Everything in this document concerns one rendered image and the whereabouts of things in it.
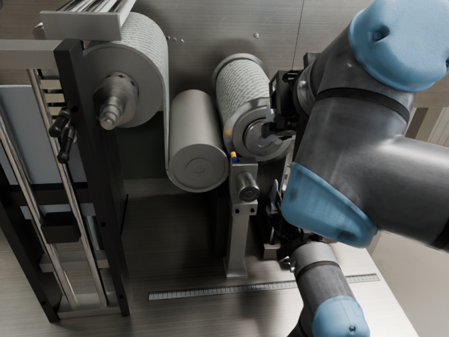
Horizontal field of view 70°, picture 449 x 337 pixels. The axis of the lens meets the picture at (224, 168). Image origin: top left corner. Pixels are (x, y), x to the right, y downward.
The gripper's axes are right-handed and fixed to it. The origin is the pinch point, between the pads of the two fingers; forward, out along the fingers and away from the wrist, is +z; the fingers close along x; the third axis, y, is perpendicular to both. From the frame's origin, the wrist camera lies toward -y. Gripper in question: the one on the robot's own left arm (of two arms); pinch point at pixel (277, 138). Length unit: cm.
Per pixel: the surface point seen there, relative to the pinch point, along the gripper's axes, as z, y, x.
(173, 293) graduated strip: 19.4, -31.1, 19.9
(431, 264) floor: 126, -60, -130
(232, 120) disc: 2.0, 3.9, 7.5
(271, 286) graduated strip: 19.2, -31.3, -2.5
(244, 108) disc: 0.6, 5.6, 5.4
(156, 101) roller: 0.4, 7.1, 20.8
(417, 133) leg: 61, 10, -75
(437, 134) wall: 206, 31, -211
